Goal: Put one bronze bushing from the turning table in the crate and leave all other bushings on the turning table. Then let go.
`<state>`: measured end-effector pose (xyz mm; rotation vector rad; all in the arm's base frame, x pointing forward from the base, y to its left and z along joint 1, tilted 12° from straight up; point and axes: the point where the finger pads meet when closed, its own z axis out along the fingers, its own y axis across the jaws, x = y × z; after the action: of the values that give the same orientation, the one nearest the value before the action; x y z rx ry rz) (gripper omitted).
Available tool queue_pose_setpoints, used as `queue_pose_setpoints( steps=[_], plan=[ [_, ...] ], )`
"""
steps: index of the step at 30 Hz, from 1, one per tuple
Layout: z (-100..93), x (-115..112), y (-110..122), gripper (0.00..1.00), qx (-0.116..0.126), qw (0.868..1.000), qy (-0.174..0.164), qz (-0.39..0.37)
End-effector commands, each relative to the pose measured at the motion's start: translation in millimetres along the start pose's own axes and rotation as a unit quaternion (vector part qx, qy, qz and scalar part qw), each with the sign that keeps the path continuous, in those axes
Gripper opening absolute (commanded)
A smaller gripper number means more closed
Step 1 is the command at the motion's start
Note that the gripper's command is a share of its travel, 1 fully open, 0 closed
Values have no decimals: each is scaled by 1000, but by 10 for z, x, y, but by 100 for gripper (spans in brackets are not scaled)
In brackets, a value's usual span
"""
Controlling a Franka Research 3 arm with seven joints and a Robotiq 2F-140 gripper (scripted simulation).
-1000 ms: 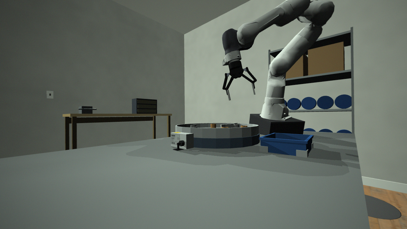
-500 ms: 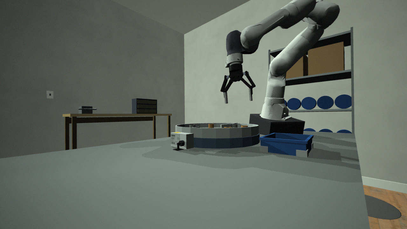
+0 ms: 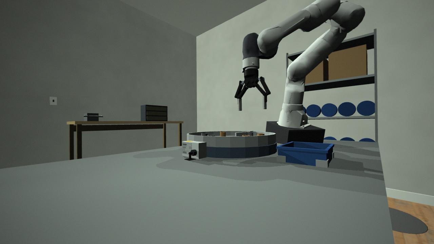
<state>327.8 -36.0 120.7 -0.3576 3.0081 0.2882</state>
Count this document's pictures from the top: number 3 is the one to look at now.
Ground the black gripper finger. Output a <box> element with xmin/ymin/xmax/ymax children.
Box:
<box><xmin>235</xmin><ymin>81</ymin><xmax>249</xmax><ymax>111</ymax></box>
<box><xmin>251</xmin><ymin>77</ymin><xmax>271</xmax><ymax>109</ymax></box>

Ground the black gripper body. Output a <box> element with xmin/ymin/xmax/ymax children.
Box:
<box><xmin>244</xmin><ymin>68</ymin><xmax>259</xmax><ymax>88</ymax></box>

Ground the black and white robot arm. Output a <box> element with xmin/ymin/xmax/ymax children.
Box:
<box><xmin>242</xmin><ymin>0</ymin><xmax>365</xmax><ymax>129</ymax></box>

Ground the blue crate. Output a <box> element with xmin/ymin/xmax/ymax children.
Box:
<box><xmin>276</xmin><ymin>141</ymin><xmax>334</xmax><ymax>168</ymax></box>

